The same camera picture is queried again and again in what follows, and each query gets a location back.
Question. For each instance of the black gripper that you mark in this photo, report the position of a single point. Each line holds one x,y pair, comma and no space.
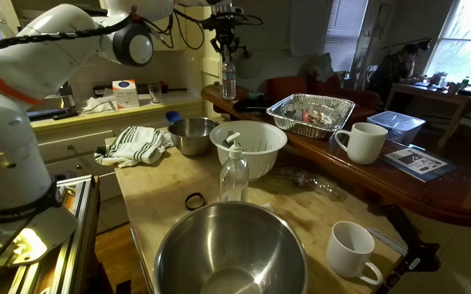
227,33

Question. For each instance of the clear plastic water bottle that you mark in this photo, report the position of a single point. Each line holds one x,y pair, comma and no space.
228,79

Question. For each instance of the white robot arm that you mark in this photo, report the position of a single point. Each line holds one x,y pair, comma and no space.
11,147

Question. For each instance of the clear soap pump bottle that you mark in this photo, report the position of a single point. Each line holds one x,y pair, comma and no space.
235,172

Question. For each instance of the red sofa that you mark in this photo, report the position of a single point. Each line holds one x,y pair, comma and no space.
300,85

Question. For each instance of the clear drinking glass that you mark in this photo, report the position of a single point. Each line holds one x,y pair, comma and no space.
153,94

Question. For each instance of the blue cap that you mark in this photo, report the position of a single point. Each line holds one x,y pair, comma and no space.
171,116

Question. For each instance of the small steel bowl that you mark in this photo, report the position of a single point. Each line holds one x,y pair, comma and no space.
189,136

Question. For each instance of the white plastic colander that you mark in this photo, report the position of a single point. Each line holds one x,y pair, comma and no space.
256,144

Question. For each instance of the aluminium foil tray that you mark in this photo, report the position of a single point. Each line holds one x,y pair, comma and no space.
310,115

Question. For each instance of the white tissue box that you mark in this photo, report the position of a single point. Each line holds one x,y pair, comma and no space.
124,94

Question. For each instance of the striped white green towel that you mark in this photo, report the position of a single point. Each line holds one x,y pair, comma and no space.
134,146

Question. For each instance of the person in dark clothes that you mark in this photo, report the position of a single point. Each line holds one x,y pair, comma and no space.
392,67

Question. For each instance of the white ceramic mug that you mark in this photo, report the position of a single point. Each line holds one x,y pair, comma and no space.
350,250
363,144

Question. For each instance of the white counter cabinet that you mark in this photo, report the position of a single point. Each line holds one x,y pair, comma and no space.
71,139

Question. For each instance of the dark wooden table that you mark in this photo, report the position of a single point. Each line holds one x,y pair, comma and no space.
354,177

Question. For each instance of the clear plastic container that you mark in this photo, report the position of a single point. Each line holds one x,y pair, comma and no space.
395,125

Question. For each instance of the large steel mixing bowl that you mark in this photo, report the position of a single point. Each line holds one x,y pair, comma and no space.
228,250

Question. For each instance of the wooden desk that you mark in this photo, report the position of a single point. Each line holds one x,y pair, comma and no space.
436,97

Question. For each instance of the printed booklet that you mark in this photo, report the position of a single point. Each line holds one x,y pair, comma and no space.
417,162

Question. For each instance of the bright window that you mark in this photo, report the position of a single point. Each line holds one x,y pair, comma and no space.
466,41

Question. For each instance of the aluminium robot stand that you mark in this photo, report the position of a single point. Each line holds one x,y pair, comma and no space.
65,239

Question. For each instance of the black table clamp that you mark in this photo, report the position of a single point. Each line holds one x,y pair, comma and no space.
408,234

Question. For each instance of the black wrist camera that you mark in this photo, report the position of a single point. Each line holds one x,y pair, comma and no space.
224,20

